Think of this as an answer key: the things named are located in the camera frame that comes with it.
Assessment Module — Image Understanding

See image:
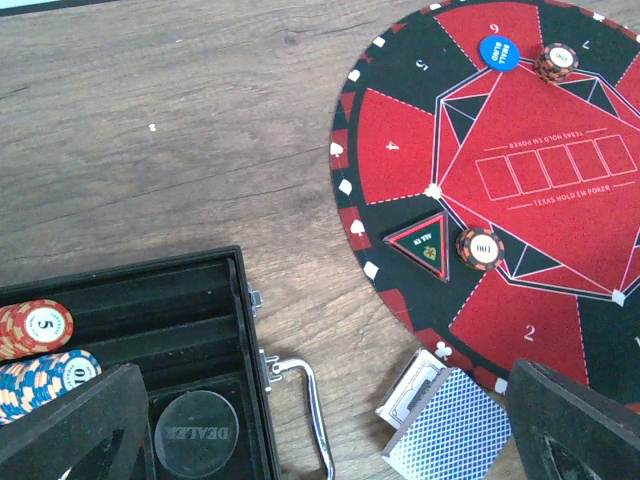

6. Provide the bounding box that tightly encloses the brown 100 chip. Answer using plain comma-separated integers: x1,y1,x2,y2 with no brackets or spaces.
533,43,579,83
455,228,505,271

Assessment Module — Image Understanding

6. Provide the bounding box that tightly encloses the red 5 chip stack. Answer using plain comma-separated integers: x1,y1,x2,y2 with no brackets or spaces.
1,299,74,361

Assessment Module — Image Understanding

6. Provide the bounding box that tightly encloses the blue 10 chip stack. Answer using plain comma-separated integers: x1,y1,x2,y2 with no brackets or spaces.
1,349,102,426

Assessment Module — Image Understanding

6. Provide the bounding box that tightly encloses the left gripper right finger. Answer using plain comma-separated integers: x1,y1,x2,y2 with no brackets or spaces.
505,359,639,479

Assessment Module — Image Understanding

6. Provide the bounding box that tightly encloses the round red black poker mat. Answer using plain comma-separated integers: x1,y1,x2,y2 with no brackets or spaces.
329,1,639,409

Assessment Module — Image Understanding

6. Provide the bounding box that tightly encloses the triangular all in marker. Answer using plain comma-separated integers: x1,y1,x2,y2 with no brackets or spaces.
383,211,450,282

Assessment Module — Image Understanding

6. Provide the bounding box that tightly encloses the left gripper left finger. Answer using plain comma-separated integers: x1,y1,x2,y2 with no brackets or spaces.
1,364,148,479

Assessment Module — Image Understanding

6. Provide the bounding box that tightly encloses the blue small blind button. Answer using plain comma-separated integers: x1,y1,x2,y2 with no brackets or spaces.
479,35,520,72

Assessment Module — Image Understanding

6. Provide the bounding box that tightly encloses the clear dealer button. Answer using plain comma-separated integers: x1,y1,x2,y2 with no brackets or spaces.
154,390,239,479

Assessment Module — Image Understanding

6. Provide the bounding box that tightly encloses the black poker chip case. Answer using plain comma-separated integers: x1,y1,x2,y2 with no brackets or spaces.
0,244,336,480

